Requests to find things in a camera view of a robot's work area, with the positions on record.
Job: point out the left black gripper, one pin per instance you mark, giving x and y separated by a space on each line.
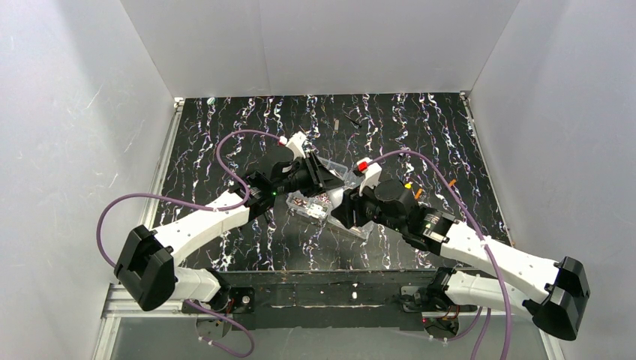
313 172

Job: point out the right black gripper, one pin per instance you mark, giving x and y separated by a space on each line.
355 206

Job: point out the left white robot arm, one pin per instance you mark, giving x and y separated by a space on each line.
234 208

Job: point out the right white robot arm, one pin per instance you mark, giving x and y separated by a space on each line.
552 294

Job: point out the clear plastic parts box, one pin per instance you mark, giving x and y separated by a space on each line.
317 209

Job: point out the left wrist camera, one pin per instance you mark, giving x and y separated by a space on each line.
295 143

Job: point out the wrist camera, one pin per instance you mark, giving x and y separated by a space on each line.
295 143
370 173

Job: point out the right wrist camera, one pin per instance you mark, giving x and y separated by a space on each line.
370 173

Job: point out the aluminium frame rail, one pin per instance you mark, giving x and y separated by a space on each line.
145 268

